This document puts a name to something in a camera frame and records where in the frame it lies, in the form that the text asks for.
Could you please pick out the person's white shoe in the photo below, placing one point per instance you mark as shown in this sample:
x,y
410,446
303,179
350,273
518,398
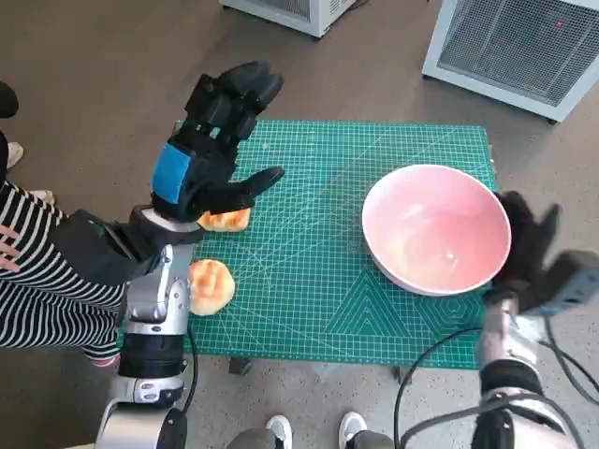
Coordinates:
x,y
352,425
280,428

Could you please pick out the person's light shoe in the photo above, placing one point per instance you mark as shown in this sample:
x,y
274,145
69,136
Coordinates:
x,y
43,195
15,154

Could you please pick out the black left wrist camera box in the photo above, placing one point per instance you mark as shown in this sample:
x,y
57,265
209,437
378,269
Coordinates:
x,y
93,248

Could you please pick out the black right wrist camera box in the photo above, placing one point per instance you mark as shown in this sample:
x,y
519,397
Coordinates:
x,y
571,276

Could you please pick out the large white mesh cabinet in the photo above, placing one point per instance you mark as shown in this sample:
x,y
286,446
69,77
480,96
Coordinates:
x,y
515,47

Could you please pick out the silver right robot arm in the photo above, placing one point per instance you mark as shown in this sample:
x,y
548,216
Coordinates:
x,y
510,337

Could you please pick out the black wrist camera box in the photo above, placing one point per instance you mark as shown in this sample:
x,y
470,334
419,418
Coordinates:
x,y
571,276
93,248

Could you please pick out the long toy bread loaf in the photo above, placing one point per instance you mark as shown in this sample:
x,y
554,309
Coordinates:
x,y
224,221

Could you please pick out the person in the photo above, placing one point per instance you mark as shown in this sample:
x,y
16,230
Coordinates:
x,y
47,299

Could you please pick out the person's hand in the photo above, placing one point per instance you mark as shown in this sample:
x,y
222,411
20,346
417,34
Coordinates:
x,y
9,252

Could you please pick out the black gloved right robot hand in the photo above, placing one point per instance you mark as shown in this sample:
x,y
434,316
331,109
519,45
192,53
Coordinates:
x,y
526,243

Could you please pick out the green cutting mat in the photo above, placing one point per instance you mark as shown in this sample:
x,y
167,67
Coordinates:
x,y
304,280

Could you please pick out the person's grey leg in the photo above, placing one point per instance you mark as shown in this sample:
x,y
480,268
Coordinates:
x,y
372,440
252,439

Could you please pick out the round toy bread bun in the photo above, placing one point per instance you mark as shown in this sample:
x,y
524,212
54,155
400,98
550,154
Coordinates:
x,y
210,287

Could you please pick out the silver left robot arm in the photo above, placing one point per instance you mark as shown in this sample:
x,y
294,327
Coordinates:
x,y
154,294

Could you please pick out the small white mesh cabinet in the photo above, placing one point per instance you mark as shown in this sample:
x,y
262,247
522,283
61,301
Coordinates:
x,y
281,11

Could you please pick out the pink bowl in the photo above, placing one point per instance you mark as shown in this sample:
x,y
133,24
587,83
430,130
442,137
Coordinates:
x,y
435,229

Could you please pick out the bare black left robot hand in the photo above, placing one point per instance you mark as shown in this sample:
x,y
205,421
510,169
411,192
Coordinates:
x,y
210,159

